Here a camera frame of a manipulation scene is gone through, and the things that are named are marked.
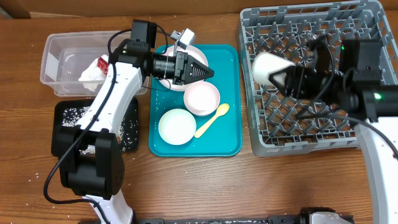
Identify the white napkin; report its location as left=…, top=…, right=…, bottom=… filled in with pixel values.
left=78, top=54, right=108, bottom=92

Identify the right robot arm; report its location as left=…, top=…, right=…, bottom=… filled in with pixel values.
left=252, top=37, right=397, bottom=223

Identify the yellow plastic spoon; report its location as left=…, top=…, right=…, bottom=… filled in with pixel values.
left=194, top=103, right=230, bottom=138

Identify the grey dishwasher rack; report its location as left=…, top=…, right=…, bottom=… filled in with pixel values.
left=239, top=1, right=397, bottom=157

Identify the small white bowl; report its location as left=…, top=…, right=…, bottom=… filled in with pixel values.
left=158, top=109, right=197, bottom=146

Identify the black plastic tray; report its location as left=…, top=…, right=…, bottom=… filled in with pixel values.
left=51, top=97, right=139, bottom=156

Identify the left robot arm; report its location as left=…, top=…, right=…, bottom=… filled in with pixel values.
left=44, top=19, right=214, bottom=223

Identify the teal serving tray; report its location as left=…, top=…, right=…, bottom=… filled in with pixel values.
left=148, top=44, right=243, bottom=157

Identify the clear plastic bin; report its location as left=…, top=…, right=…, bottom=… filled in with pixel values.
left=40, top=30, right=150, bottom=98

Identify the white cup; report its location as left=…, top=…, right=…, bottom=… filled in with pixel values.
left=252, top=52, right=295, bottom=86

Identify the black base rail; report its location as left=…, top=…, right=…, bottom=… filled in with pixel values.
left=133, top=207, right=355, bottom=224

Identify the spilled rice pile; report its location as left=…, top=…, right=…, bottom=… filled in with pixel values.
left=62, top=104, right=139, bottom=152

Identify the red snack wrapper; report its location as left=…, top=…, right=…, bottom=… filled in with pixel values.
left=97, top=57, right=109, bottom=76

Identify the pink rice bowl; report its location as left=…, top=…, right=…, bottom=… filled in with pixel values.
left=183, top=82, right=221, bottom=116

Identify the large white plate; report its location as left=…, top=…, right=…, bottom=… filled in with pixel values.
left=159, top=45, right=208, bottom=91

